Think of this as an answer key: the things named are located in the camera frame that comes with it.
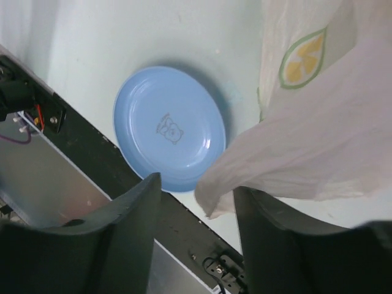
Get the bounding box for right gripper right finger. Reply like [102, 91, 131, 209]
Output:
[234, 187, 391, 293]

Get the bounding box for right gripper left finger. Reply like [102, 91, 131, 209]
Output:
[1, 173, 162, 293]

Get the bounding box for white plastic bag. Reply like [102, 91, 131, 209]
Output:
[195, 1, 391, 219]

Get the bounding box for blue plastic plate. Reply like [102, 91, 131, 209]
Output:
[113, 66, 227, 193]

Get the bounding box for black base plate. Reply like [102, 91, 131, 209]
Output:
[1, 55, 247, 293]

